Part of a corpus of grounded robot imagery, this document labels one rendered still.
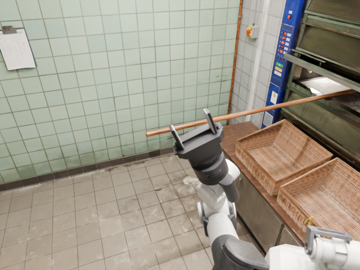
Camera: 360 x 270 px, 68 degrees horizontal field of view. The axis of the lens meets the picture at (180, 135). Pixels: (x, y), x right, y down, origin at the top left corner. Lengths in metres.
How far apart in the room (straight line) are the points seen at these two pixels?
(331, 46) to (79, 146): 2.46
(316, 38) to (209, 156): 1.76
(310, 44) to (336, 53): 0.23
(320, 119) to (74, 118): 2.22
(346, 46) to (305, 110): 0.57
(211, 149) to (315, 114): 1.76
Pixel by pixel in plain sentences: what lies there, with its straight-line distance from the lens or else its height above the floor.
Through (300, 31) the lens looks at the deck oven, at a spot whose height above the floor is 1.57.
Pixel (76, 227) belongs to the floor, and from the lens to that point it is 2.74.
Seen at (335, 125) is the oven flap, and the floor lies 1.03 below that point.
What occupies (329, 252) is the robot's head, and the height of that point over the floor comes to 1.49.
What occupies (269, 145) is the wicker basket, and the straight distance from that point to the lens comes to 2.61.
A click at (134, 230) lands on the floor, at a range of 2.58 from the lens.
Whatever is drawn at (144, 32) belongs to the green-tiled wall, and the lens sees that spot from 2.68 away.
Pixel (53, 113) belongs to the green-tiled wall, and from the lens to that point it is 2.86.
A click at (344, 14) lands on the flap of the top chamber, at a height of 1.75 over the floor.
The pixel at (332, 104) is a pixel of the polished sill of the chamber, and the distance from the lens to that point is 2.20.
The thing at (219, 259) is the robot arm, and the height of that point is 1.38.
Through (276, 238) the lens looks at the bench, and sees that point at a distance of 2.18.
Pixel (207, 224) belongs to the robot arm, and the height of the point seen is 1.29.
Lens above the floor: 2.04
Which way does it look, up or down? 33 degrees down
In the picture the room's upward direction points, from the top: straight up
